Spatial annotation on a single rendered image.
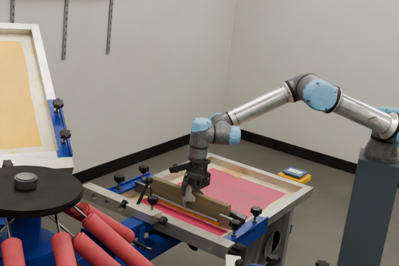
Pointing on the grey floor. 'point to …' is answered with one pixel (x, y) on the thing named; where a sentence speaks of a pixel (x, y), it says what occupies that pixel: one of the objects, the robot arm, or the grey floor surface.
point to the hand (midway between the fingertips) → (187, 201)
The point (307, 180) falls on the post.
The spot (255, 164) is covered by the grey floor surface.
